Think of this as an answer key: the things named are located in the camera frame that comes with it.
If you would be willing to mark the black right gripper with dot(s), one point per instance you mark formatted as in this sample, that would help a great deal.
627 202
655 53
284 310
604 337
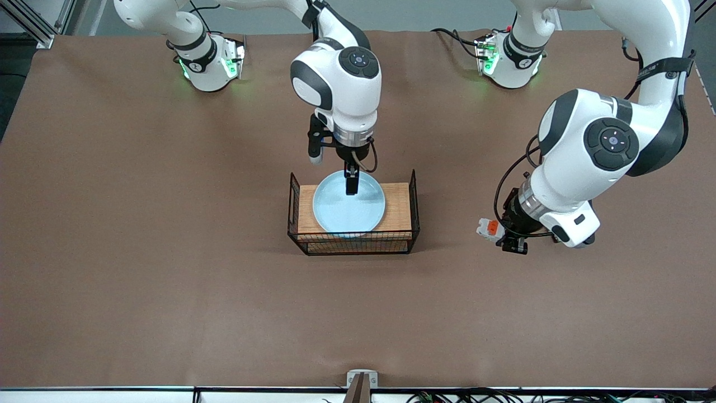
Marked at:
354 155

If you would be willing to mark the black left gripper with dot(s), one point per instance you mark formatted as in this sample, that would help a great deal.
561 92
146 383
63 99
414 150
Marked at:
515 219

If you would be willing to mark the red-tipped white orange button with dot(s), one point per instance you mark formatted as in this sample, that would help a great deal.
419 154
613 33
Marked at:
489 228

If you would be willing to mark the light blue round plate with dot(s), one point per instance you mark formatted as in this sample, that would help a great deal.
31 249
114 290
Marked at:
347 212

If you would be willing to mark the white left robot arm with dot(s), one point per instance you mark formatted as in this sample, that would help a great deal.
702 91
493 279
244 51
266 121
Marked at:
570 168

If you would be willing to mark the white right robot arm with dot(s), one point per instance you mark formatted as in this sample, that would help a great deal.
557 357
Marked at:
347 106

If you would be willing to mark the brown table cover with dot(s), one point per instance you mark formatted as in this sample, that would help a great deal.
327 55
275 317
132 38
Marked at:
358 313

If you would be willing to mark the grey camera post bracket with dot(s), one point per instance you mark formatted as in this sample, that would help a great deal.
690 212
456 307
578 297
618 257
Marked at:
362 378

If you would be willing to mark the aluminium frame profile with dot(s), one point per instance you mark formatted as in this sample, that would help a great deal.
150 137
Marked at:
46 41

